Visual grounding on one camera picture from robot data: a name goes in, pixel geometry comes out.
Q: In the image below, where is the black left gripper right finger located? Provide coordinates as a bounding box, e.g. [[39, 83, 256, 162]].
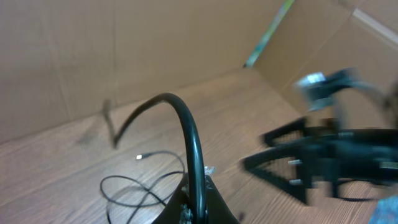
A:
[[205, 175, 239, 224]]

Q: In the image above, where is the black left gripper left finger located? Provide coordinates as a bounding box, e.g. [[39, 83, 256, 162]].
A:
[[152, 174, 192, 224]]

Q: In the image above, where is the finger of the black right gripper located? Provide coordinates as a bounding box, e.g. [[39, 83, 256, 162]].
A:
[[261, 117, 308, 147], [241, 146, 311, 205]]

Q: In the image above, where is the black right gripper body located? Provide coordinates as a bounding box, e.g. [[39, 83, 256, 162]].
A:
[[303, 119, 397, 190]]

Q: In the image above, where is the black usb cable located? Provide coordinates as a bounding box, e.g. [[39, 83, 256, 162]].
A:
[[99, 151, 187, 224], [102, 92, 206, 224]]

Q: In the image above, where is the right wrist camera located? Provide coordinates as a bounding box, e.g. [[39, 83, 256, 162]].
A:
[[294, 68, 359, 111]]

